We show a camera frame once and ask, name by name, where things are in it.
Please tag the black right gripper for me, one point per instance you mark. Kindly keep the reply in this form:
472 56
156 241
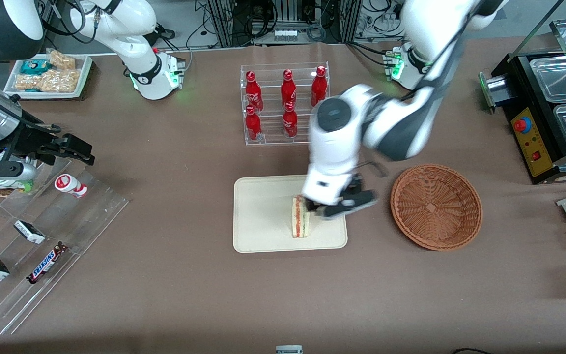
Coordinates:
26 139

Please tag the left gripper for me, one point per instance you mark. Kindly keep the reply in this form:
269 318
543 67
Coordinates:
353 189

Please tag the triangular sandwich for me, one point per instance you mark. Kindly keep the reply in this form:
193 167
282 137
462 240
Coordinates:
300 219

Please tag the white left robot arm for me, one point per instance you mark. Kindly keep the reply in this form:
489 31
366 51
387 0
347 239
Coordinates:
401 128

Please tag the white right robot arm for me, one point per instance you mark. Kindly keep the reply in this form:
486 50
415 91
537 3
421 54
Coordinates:
140 73

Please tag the cream plastic tray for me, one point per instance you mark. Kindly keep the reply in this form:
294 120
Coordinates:
263 216

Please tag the white snack tray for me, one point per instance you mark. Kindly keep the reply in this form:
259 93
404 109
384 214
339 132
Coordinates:
84 73

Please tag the brown wicker basket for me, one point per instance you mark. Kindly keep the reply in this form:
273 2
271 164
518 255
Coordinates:
435 206

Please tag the white red yogurt bottle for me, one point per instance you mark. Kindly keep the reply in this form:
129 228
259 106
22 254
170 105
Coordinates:
69 185

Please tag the green white small bottle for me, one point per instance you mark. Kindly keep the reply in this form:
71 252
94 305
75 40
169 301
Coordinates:
20 186

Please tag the clear acrylic stepped display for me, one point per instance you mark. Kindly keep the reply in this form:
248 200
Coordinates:
76 221

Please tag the large peanut brittle bag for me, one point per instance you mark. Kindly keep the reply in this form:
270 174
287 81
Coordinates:
52 81

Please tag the clear acrylic bottle rack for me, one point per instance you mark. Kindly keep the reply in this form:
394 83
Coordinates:
273 137

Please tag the red cola bottle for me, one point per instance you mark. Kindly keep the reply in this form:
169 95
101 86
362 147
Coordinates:
288 91
318 83
253 125
290 123
252 93

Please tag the small peanut brittle bag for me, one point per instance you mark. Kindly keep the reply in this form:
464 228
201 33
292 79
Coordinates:
62 60

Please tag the teal snack packet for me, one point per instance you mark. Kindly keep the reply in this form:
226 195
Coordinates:
35 66

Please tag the snickers chocolate bar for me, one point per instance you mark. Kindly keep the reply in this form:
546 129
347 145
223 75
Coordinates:
47 263

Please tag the white label tag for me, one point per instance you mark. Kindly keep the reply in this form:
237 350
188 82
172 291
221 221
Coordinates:
289 349

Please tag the white power strip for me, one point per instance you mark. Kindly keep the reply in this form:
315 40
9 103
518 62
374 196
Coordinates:
285 35

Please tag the red emergency stop button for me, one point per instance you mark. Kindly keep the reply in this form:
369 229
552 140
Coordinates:
521 125

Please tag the black yellow fryer machine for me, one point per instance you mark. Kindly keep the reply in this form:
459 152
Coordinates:
533 152

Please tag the aluminium frame rack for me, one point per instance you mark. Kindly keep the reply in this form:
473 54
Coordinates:
224 22

